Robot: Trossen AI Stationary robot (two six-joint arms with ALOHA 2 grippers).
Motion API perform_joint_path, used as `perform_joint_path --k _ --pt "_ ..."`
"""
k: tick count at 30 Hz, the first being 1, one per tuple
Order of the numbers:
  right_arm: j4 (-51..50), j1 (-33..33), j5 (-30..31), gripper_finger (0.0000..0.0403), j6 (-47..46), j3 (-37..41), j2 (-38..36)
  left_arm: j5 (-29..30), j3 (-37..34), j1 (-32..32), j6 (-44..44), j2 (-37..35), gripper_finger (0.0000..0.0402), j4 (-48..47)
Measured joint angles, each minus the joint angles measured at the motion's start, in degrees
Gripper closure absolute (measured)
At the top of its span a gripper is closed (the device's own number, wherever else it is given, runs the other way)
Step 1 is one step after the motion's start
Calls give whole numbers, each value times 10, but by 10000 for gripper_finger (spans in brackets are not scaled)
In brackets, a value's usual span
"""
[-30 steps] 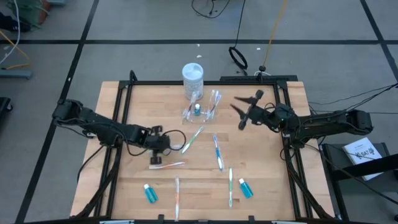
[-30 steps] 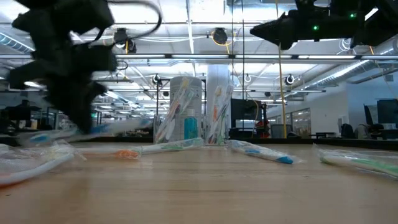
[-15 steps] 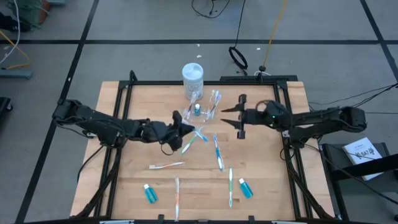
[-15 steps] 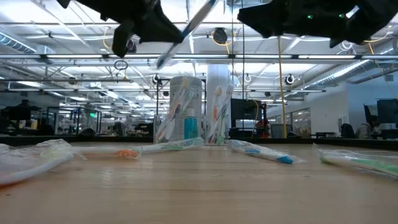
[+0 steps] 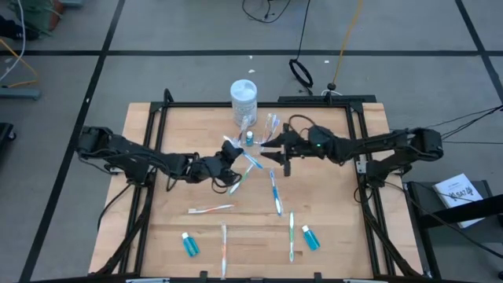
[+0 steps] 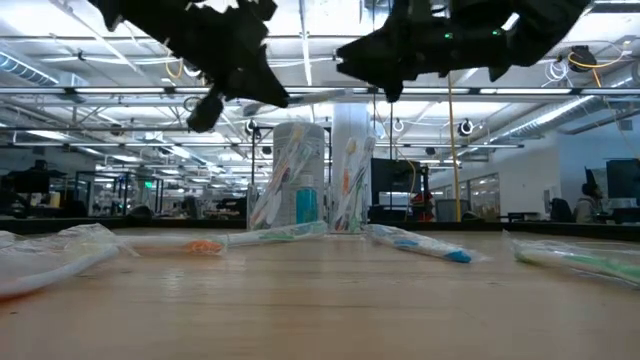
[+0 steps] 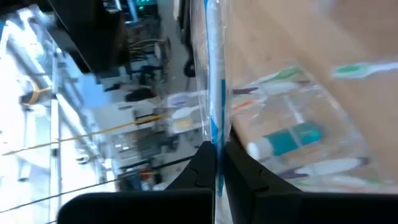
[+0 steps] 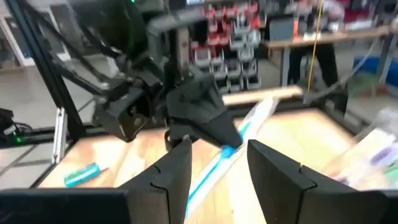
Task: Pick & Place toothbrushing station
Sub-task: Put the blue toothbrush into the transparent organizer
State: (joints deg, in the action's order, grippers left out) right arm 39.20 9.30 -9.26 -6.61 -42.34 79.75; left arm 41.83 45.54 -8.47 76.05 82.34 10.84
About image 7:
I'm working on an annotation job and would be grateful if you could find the black metal table frame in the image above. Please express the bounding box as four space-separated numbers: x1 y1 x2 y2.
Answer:
177 0 200 78

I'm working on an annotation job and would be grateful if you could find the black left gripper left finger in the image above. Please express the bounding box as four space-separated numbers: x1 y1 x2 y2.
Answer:
57 141 218 224

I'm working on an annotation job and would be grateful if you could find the small teal mouthwash bottle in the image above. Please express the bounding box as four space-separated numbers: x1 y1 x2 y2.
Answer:
247 121 323 161

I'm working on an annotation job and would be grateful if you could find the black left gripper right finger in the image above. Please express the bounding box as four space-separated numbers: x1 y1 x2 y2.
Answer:
224 136 398 224

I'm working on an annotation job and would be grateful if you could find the purple white toothbrush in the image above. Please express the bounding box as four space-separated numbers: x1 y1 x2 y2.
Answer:
232 80 312 96

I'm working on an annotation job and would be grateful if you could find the clear acrylic organizer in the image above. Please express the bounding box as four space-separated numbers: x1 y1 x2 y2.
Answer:
231 60 385 194

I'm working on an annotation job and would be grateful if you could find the yellow hanging cable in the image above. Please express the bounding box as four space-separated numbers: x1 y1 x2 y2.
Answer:
1 113 170 156

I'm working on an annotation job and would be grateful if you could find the blue white toothbrush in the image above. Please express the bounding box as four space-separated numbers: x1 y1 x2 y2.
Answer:
190 0 234 224

